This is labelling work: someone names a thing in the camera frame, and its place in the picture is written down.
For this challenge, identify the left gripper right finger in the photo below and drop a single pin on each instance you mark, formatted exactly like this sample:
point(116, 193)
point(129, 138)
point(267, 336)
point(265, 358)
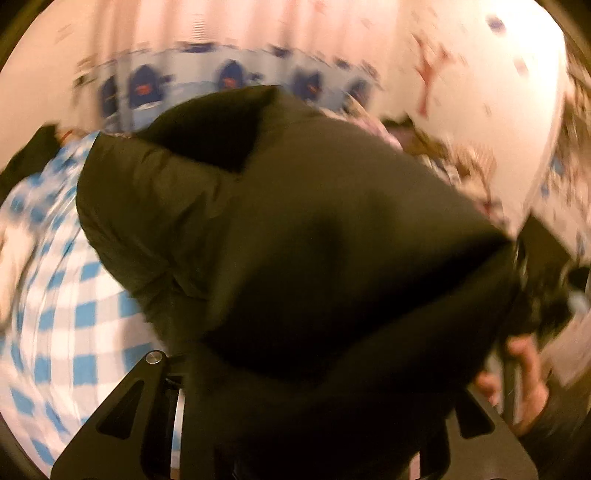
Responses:
point(473, 442)

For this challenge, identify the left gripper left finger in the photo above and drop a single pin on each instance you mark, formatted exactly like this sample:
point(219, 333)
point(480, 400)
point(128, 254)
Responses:
point(130, 434)

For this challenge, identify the black puffer jacket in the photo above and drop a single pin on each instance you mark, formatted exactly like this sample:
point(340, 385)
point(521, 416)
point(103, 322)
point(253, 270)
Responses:
point(330, 295)

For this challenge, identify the pink clothes pile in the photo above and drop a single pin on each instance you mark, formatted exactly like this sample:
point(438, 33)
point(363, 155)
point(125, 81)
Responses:
point(467, 167)

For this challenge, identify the person right hand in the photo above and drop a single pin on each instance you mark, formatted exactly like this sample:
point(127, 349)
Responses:
point(534, 390)

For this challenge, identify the blue white checkered bed cover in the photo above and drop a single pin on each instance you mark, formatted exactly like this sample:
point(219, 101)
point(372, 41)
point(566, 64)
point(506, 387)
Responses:
point(72, 332)

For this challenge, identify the whale print curtain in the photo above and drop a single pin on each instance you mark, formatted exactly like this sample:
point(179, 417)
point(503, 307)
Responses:
point(148, 56)

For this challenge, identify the black garment by wall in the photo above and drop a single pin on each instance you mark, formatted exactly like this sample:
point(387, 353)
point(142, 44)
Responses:
point(31, 159)

